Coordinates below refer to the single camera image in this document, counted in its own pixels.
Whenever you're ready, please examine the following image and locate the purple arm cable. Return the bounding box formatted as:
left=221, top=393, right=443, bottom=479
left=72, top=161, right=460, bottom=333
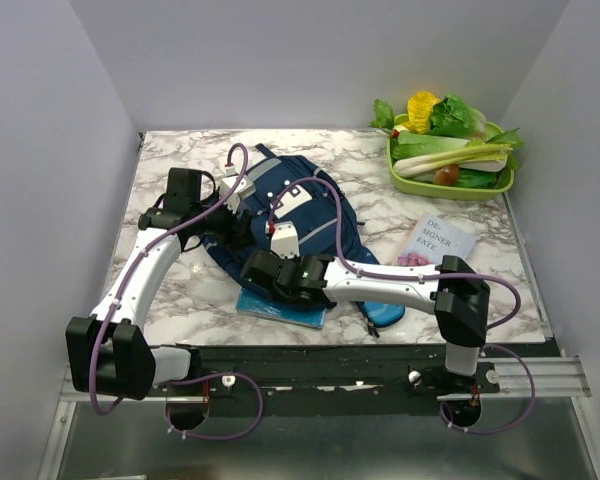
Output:
left=87, top=143, right=266, bottom=442
left=265, top=177, right=536, bottom=436

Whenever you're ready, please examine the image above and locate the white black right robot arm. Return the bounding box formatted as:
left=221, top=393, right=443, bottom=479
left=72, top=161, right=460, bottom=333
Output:
left=241, top=250, right=490, bottom=392

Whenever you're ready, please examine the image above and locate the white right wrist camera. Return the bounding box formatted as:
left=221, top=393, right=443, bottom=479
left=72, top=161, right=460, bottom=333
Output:
left=265, top=221, right=300, bottom=259

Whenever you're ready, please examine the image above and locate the green toy lettuce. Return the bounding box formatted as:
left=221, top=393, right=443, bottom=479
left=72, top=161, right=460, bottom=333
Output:
left=429, top=93, right=486, bottom=139

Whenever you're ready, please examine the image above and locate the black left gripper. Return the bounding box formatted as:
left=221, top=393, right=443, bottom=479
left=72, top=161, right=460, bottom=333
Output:
left=190, top=186, right=257, bottom=253

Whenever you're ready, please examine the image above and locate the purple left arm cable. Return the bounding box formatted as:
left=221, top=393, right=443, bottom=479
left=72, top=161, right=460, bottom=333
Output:
left=87, top=143, right=266, bottom=442

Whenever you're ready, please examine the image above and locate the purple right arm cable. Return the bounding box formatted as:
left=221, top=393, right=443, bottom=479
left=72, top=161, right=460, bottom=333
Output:
left=265, top=177, right=536, bottom=436

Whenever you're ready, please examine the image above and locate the blue thin notebook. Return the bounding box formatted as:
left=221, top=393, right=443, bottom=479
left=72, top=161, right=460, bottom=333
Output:
left=235, top=289, right=326, bottom=330

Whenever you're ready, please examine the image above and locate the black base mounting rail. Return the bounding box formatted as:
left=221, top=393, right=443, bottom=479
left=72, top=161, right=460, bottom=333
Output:
left=149, top=342, right=561, bottom=419

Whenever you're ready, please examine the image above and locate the yellow toy flower vegetable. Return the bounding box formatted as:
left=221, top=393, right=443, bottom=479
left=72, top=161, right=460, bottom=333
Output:
left=405, top=91, right=441, bottom=134

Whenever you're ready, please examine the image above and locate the white flower cover book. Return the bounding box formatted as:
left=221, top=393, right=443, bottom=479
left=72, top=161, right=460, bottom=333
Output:
left=395, top=213, right=477, bottom=267

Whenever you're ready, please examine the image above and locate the blue dinosaur pencil case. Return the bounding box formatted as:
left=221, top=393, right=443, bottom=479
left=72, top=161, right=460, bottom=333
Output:
left=355, top=302, right=405, bottom=338

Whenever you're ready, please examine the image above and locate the toy celery stalk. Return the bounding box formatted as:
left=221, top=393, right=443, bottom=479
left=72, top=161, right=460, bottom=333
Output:
left=393, top=143, right=513, bottom=178

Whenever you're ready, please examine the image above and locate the navy blue student backpack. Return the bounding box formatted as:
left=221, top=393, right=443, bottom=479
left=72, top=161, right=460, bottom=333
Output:
left=199, top=143, right=381, bottom=311

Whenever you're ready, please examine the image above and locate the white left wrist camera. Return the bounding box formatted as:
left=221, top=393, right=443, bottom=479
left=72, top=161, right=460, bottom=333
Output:
left=218, top=175, right=256, bottom=213

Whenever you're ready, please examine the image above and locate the brown toy mushroom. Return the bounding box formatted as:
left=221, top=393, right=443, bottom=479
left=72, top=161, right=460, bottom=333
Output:
left=433, top=164, right=460, bottom=186

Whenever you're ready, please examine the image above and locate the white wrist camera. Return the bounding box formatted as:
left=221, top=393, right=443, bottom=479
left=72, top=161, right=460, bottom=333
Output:
left=265, top=221, right=300, bottom=259
left=218, top=175, right=256, bottom=213

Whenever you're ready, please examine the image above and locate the green vegetable tray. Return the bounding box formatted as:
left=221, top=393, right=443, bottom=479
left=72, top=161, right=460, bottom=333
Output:
left=387, top=108, right=523, bottom=200

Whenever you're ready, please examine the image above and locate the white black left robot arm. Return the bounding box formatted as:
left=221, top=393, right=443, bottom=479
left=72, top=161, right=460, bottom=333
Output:
left=65, top=168, right=255, bottom=400

